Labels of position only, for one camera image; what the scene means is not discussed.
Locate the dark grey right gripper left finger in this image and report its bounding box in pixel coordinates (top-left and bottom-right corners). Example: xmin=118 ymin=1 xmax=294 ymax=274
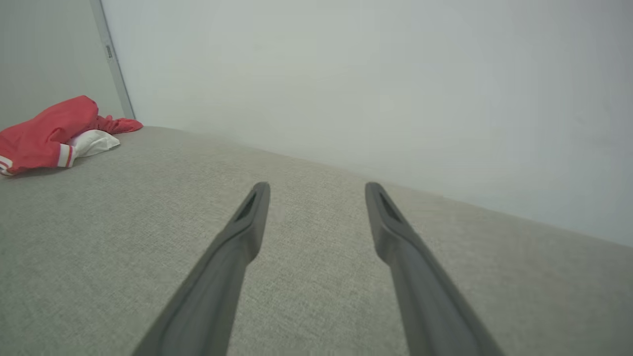
xmin=133 ymin=181 xmax=271 ymax=356

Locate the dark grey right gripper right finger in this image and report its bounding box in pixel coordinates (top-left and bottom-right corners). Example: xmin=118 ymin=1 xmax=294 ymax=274
xmin=365 ymin=182 xmax=505 ymax=356

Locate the red garment with white sleeves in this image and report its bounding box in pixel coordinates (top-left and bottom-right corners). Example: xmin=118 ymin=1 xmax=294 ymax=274
xmin=0 ymin=95 xmax=144 ymax=177

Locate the grey metal frame bar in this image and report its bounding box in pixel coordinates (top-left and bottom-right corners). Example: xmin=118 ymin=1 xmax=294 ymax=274
xmin=89 ymin=0 xmax=136 ymax=120

